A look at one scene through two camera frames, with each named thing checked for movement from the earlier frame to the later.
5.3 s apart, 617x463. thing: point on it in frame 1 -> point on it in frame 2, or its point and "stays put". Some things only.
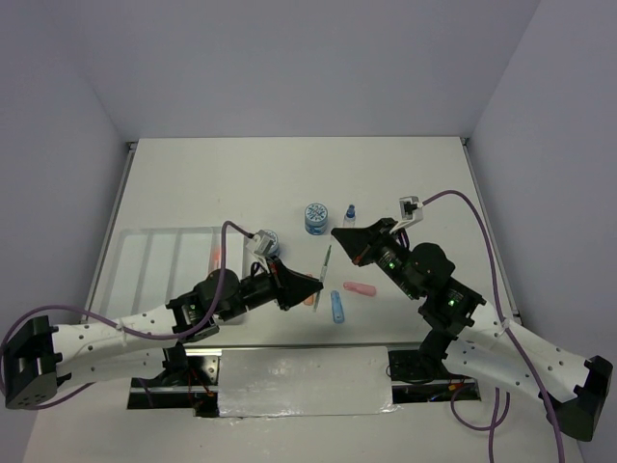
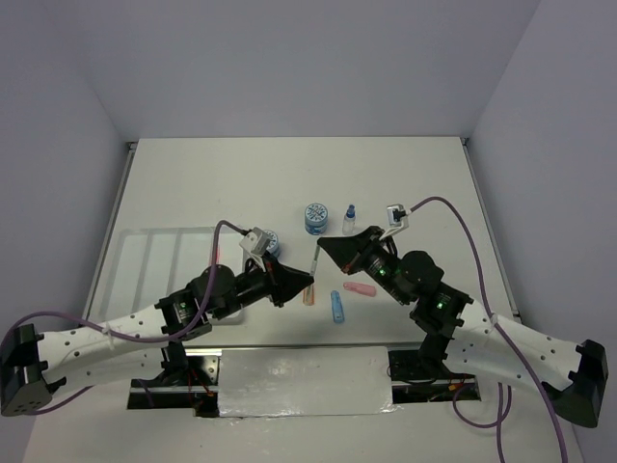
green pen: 322,275 -> 316,256
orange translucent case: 309,301 stays put
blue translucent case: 337,312 stays put
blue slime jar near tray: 270,242 stays put
